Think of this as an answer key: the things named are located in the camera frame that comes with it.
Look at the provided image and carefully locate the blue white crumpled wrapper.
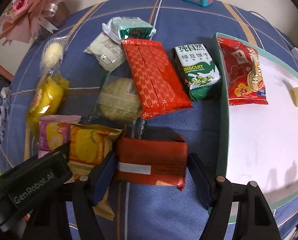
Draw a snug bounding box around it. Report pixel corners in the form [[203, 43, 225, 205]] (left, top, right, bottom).
[[0, 87, 11, 145]]

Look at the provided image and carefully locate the cream snack packet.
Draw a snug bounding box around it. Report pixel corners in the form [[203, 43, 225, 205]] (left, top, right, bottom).
[[84, 32, 126, 72]]

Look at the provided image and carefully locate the clear wrapped white ball snack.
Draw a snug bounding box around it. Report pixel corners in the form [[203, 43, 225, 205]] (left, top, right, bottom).
[[40, 36, 69, 74]]

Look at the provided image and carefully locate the red festive snack packet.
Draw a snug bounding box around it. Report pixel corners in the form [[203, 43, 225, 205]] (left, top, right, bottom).
[[217, 37, 268, 106]]

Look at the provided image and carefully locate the pink snack packet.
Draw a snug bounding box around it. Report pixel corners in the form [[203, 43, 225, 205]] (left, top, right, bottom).
[[38, 115, 81, 158]]

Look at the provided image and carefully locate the round green cake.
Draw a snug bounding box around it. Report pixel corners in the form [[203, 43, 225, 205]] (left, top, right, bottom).
[[89, 76, 142, 123]]

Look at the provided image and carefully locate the blue plaid tablecloth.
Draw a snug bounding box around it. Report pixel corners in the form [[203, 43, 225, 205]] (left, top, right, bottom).
[[0, 0, 298, 239]]

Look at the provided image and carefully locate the yellow soft bread packet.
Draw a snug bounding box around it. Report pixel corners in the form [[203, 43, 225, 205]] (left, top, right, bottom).
[[27, 72, 69, 133]]

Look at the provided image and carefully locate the green bean biscuit packet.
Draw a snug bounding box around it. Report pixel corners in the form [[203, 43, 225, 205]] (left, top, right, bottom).
[[172, 43, 221, 101]]

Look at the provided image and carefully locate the pink flower bouquet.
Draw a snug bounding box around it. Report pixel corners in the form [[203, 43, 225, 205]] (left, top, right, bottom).
[[0, 0, 79, 46]]

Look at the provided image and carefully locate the dark red boxy packet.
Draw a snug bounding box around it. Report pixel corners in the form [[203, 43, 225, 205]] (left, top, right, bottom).
[[116, 137, 188, 191]]

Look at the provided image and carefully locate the green white snack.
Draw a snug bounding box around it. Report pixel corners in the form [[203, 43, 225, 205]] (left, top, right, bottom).
[[102, 17, 156, 44]]

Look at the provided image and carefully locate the red gold patterned packet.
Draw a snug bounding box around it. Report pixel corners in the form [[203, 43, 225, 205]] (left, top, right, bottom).
[[121, 38, 192, 120]]

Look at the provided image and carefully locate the teal rimmed white tray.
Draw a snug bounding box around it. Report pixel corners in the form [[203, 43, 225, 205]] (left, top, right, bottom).
[[213, 33, 298, 210]]

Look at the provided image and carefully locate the orange yellow cake packet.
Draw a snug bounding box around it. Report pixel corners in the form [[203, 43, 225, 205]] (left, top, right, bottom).
[[67, 123, 124, 222]]

